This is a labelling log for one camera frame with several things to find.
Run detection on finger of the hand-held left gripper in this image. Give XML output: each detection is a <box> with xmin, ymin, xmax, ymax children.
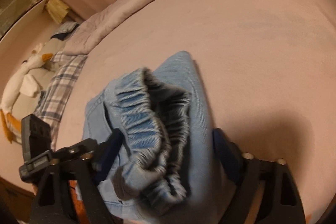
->
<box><xmin>51</xmin><ymin>138</ymin><xmax>99</xmax><ymax>162</ymax></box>

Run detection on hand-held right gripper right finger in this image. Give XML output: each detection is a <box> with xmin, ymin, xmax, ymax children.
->
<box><xmin>212</xmin><ymin>128</ymin><xmax>306</xmax><ymax>224</ymax></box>

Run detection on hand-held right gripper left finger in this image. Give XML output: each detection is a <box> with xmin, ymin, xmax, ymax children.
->
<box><xmin>31</xmin><ymin>129</ymin><xmax>124</xmax><ymax>224</ymax></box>

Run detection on light blue denim pants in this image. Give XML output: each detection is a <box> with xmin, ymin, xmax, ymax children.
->
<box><xmin>82</xmin><ymin>50</ymin><xmax>242</xmax><ymax>222</ymax></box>

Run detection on white goose plush toy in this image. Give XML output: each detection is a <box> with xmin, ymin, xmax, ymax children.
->
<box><xmin>0</xmin><ymin>43</ymin><xmax>53</xmax><ymax>145</ymax></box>

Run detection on grey plaid pillow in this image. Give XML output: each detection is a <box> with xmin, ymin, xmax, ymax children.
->
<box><xmin>34</xmin><ymin>52</ymin><xmax>89</xmax><ymax>151</ymax></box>

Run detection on brown wooden furniture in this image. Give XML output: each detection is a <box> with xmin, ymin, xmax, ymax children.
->
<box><xmin>0</xmin><ymin>176</ymin><xmax>36</xmax><ymax>222</ymax></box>

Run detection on plaid pillow with navy trim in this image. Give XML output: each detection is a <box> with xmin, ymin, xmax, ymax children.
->
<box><xmin>51</xmin><ymin>21</ymin><xmax>81</xmax><ymax>41</ymax></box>

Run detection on pink bed sheet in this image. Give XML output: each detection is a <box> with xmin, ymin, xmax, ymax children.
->
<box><xmin>0</xmin><ymin>0</ymin><xmax>336</xmax><ymax>224</ymax></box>

